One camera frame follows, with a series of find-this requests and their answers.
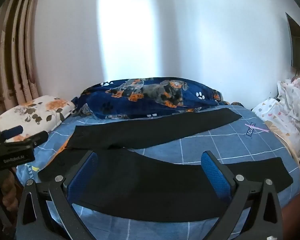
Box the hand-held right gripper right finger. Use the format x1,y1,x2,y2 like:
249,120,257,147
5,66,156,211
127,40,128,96
201,151,283,240

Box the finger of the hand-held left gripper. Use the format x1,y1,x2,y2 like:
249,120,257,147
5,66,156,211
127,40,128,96
4,131,49,153
0,126,24,142

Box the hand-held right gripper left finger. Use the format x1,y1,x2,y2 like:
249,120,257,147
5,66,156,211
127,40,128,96
16,151,100,240

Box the black pants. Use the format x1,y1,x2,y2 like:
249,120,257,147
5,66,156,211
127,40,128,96
37,108,294,223

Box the white floral pillow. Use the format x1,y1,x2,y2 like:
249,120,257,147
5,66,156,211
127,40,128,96
0,95,77,143

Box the blue plaid bed sheet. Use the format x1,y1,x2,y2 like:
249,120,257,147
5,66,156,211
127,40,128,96
16,105,300,240

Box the beige patterned curtain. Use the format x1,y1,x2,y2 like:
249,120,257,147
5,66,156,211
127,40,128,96
0,0,44,132

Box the white patterned crumpled cloth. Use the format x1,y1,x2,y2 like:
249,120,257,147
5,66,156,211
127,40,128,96
251,77,300,160

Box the blue dog print blanket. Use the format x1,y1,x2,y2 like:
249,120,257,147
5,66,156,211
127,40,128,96
72,77,230,120

